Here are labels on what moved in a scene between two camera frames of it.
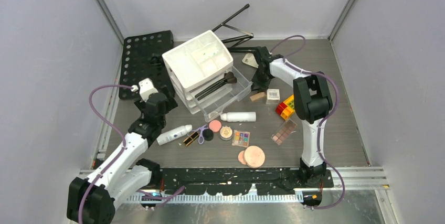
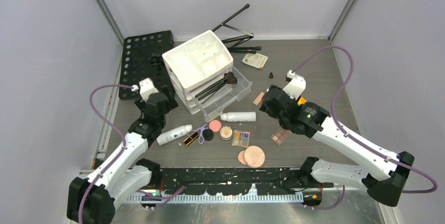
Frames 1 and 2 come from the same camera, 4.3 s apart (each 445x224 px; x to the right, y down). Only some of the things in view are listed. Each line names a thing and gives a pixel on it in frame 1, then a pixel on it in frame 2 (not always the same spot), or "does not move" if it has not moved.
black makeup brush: x=231 y=80 does not move
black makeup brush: x=227 y=75 does not move
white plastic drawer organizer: x=197 y=64 does not move
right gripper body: x=261 y=81 → x=282 y=121
